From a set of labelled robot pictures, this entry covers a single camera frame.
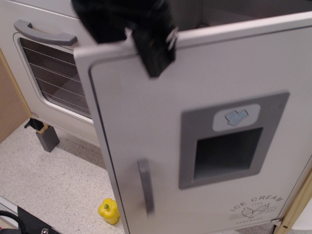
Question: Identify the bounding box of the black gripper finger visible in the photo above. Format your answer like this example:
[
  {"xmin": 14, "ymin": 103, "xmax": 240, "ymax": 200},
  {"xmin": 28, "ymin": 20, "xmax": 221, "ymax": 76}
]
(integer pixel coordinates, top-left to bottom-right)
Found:
[
  {"xmin": 72, "ymin": 0, "xmax": 137, "ymax": 43},
  {"xmin": 132, "ymin": 0, "xmax": 178, "ymax": 78}
]

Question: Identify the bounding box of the white toy fridge door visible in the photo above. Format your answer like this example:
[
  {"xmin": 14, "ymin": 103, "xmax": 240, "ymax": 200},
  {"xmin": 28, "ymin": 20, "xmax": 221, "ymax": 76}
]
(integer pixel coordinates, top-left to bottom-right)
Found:
[{"xmin": 74, "ymin": 11, "xmax": 312, "ymax": 234}]

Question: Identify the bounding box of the white toy kitchen cabinet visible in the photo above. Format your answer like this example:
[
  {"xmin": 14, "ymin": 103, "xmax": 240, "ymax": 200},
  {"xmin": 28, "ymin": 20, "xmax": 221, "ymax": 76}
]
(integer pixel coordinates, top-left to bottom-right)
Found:
[{"xmin": 169, "ymin": 0, "xmax": 312, "ymax": 31}]

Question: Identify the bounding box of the white toy oven door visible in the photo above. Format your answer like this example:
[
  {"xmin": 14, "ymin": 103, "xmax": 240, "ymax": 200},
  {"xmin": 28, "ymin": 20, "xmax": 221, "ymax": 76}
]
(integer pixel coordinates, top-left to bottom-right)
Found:
[{"xmin": 0, "ymin": 0, "xmax": 98, "ymax": 145}]

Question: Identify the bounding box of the grey kitchen leg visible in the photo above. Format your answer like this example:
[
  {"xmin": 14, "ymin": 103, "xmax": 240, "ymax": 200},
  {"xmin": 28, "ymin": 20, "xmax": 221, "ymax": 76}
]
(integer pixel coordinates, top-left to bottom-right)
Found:
[{"xmin": 36, "ymin": 126, "xmax": 60, "ymax": 153}]

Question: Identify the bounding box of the grey ice dispenser panel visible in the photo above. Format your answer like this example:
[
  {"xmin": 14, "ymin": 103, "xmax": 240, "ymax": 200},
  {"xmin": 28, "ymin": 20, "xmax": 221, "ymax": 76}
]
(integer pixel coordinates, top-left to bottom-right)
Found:
[{"xmin": 179, "ymin": 91, "xmax": 290, "ymax": 189}]

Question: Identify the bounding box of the yellow toy bell pepper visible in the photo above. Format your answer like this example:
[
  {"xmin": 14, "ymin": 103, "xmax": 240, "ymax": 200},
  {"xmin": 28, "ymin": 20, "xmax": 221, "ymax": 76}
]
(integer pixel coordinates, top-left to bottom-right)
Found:
[{"xmin": 98, "ymin": 198, "xmax": 120, "ymax": 225}]

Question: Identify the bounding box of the grey oven door handle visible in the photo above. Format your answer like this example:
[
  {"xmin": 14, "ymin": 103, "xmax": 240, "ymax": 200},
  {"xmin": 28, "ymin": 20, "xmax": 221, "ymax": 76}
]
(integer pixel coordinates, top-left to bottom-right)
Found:
[{"xmin": 14, "ymin": 20, "xmax": 78, "ymax": 46}]

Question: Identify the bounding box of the black clamp bracket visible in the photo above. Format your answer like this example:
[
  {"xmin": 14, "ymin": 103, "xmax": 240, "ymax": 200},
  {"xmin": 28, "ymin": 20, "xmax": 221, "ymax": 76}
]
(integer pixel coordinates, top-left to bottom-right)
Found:
[{"xmin": 24, "ymin": 118, "xmax": 44, "ymax": 131}]

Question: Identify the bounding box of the light wooden frame left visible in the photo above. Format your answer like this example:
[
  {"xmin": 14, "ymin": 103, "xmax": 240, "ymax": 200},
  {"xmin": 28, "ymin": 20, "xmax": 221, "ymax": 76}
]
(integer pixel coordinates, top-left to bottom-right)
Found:
[{"xmin": 0, "ymin": 47, "xmax": 34, "ymax": 120}]

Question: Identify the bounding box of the grey fridge door handle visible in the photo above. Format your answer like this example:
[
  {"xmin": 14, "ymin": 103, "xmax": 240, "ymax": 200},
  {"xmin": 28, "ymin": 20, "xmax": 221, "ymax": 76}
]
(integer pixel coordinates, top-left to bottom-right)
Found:
[{"xmin": 137, "ymin": 158, "xmax": 155, "ymax": 215}]

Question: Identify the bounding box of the black base plate with screw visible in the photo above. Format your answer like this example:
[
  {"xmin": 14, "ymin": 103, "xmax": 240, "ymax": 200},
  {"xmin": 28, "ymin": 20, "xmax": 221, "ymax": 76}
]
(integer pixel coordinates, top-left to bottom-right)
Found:
[{"xmin": 17, "ymin": 206, "xmax": 60, "ymax": 234}]

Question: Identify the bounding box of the black cable at corner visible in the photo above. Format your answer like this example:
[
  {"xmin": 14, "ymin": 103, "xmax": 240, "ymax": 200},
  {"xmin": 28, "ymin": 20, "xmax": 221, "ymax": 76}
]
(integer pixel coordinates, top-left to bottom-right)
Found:
[{"xmin": 0, "ymin": 210, "xmax": 25, "ymax": 234}]

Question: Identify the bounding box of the light wooden post right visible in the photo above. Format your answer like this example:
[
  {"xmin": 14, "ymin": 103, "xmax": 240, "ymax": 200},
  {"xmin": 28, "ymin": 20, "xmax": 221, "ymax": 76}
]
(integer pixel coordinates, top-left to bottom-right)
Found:
[{"xmin": 273, "ymin": 171, "xmax": 312, "ymax": 234}]

